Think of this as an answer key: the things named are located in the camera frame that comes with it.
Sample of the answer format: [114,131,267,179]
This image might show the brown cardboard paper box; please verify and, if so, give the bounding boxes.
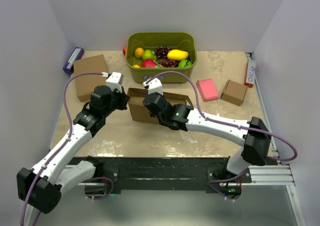
[127,87,193,125]

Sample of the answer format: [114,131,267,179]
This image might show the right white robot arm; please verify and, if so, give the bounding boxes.
[142,93,271,183]

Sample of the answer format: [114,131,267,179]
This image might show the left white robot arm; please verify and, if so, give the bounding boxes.
[16,85,129,214]

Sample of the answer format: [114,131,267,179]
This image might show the closed brown cardboard box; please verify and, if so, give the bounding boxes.
[73,54,108,102]

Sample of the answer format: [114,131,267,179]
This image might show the purple white box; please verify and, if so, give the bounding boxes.
[63,47,85,75]

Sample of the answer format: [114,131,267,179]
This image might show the small brown cardboard box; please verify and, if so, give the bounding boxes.
[220,79,248,106]

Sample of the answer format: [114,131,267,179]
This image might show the red white toothpaste box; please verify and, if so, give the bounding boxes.
[244,59,256,88]

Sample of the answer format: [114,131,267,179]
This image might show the lower purple grapes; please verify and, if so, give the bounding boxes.
[158,58,180,68]

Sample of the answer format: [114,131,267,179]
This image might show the purple grapes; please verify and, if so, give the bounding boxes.
[158,58,180,68]
[154,46,171,60]

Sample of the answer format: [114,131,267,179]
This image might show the pink dragon fruit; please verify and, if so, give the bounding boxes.
[140,59,159,68]

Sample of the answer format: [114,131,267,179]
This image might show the pink sponge block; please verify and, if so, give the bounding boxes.
[196,78,220,102]

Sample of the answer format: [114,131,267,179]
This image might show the green pear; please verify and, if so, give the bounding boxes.
[141,49,157,61]

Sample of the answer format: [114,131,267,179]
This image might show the upper purple grapes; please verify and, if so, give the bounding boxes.
[154,46,171,60]

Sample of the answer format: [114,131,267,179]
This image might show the yellow mango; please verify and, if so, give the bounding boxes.
[167,49,189,61]

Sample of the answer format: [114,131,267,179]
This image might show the red fruit behind bin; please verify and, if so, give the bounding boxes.
[122,45,127,56]

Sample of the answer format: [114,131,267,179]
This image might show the orange fruit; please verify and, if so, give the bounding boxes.
[134,47,144,59]

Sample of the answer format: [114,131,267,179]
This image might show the olive green plastic bin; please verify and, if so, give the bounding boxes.
[125,31,197,83]

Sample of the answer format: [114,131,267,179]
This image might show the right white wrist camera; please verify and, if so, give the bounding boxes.
[142,78,164,95]

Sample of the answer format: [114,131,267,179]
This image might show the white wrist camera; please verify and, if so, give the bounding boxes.
[101,72,124,93]
[142,78,164,95]

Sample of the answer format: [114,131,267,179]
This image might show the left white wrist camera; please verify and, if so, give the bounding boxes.
[101,72,124,93]

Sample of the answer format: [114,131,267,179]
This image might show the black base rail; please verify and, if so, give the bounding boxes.
[67,156,295,196]

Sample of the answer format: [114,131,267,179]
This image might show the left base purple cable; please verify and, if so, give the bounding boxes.
[84,177,115,201]

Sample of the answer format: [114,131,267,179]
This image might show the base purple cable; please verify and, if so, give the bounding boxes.
[84,177,115,201]
[209,169,248,201]

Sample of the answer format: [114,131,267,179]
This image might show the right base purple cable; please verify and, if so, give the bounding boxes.
[209,169,248,201]

